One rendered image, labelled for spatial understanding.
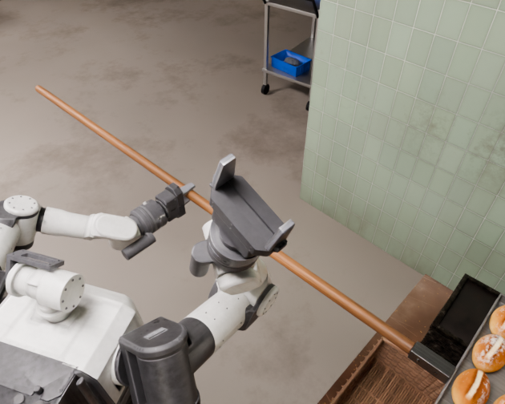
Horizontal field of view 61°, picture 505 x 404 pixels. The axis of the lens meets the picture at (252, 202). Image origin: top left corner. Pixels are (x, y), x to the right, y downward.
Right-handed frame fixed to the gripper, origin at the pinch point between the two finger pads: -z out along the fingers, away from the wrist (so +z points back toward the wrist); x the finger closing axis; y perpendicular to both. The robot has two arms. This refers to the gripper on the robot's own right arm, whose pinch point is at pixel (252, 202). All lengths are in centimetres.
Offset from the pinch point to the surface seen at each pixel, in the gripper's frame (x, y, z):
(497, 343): -49, 38, 38
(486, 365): -50, 32, 39
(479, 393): -51, 25, 36
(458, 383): -48, 24, 38
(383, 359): -52, 43, 105
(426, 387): -66, 44, 97
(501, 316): -47, 45, 40
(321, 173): 29, 128, 182
